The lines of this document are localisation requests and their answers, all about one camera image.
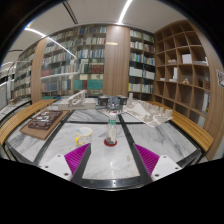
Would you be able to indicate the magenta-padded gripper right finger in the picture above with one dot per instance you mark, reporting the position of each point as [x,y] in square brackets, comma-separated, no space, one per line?
[150,160]

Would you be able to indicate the clear green-label drink bottle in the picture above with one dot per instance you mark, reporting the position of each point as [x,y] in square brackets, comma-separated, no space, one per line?
[111,131]

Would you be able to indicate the beige architectural model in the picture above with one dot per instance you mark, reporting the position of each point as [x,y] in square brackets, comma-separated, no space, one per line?
[75,103]

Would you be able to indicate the brown architectural model on board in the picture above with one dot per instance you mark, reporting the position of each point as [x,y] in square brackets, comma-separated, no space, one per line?
[45,123]

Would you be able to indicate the large white architectural model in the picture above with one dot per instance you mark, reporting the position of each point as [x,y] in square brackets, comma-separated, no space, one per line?
[150,113]

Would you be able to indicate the light blue spoon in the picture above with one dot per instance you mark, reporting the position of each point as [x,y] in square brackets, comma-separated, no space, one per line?
[81,131]

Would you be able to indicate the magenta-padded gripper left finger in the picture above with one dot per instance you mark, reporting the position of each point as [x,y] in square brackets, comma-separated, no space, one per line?
[75,160]

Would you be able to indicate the wooden cubby shelf unit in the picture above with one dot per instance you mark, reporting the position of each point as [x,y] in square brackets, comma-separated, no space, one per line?
[181,70]

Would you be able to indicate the curved wooden slat bench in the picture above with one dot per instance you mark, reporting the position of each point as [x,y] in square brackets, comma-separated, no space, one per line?
[23,116]
[190,128]

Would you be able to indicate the tall bookshelf unit with books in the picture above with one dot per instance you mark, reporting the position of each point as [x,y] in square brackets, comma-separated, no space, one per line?
[83,60]

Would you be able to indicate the grey architectural model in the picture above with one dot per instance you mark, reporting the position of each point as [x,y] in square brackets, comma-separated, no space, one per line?
[113,102]

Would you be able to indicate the flat round red coaster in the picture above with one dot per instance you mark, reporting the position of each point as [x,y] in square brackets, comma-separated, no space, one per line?
[106,144]

